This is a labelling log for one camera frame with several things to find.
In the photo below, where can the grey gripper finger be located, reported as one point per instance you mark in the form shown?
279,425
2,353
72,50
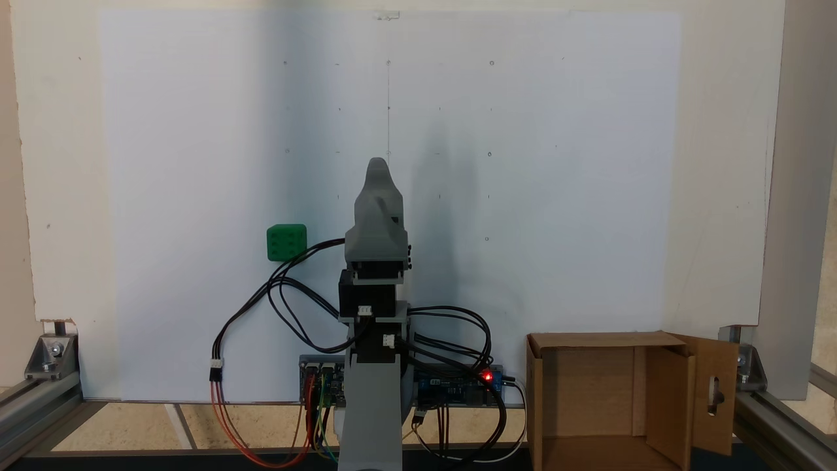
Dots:
369,203
392,206

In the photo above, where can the green die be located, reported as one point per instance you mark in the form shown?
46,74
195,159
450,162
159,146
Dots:
286,242

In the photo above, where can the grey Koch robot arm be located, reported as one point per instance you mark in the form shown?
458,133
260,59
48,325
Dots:
369,405

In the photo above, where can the blue circuit board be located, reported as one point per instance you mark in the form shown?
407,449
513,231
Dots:
458,389

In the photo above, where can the large white paper sheet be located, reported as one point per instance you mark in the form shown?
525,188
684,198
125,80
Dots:
196,163

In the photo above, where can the clear tape strip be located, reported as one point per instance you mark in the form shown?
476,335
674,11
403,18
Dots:
387,15

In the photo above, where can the brown cardboard box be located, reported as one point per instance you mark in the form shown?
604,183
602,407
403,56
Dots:
588,392

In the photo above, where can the metal corner bracket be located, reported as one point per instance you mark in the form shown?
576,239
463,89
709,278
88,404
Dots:
49,356
752,369

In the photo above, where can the aluminium frame rail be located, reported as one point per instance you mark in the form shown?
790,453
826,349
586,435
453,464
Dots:
785,425
36,412

